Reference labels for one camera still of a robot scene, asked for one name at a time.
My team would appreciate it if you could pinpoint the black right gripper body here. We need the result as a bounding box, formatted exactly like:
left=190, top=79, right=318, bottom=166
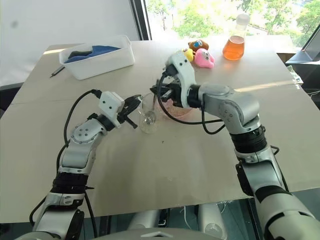
left=159, top=64, right=188, bottom=108

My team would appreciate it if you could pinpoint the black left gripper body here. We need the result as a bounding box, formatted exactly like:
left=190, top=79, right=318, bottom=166
left=116, top=97, right=139, bottom=124

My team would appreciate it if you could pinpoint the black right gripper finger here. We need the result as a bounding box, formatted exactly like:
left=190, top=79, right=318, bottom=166
left=149, top=84, right=173, bottom=94
left=157, top=90, right=176, bottom=103

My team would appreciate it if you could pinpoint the pink translucent bowl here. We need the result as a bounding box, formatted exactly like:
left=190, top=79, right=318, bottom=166
left=155, top=96, right=194, bottom=120

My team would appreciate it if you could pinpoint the yellow plush toy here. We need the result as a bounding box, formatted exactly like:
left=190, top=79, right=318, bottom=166
left=178, top=47, right=195, bottom=63

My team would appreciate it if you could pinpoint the pink plush toy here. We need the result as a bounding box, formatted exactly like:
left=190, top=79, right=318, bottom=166
left=194, top=48, right=216, bottom=69

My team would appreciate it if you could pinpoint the white plastic bin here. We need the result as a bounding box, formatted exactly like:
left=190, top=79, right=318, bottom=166
left=58, top=34, right=136, bottom=81

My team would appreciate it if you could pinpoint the brown plush toy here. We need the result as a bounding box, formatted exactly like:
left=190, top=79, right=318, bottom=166
left=187, top=39, right=210, bottom=52

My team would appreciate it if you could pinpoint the blue cloth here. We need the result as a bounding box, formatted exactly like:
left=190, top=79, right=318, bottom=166
left=63, top=44, right=121, bottom=64

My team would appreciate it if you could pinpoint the black cloth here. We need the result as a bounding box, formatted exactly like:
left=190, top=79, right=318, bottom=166
left=69, top=49, right=94, bottom=59

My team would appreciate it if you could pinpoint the glass flask with orange liquid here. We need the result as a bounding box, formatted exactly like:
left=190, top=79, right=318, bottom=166
left=222, top=13, right=251, bottom=61

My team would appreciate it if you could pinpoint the dark pen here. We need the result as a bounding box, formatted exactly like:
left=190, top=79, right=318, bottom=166
left=48, top=65, right=65, bottom=79

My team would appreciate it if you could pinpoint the silver rounded robot leg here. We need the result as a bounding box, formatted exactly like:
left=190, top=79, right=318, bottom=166
left=198, top=203, right=227, bottom=236
left=126, top=209, right=161, bottom=229

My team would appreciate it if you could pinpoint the brown cardboard box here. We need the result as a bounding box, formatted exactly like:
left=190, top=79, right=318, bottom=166
left=275, top=52, right=292, bottom=64

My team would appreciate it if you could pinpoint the grey robot torso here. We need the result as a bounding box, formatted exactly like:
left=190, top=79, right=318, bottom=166
left=0, top=225, right=266, bottom=240

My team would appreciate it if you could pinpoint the black laptop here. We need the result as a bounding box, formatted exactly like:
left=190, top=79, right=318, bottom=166
left=284, top=31, right=320, bottom=67

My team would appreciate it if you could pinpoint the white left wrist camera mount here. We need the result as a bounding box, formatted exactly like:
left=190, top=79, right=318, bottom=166
left=97, top=91, right=126, bottom=129

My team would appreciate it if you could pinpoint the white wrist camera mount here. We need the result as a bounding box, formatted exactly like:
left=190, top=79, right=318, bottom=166
left=166, top=50, right=199, bottom=109
left=97, top=91, right=126, bottom=129

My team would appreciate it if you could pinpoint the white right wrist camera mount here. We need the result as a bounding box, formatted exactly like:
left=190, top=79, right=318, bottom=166
left=166, top=50, right=199, bottom=109

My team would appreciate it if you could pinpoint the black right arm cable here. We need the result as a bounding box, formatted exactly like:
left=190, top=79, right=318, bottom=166
left=156, top=72, right=290, bottom=191

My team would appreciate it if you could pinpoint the black window frame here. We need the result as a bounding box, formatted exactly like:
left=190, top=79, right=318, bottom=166
left=135, top=0, right=153, bottom=42

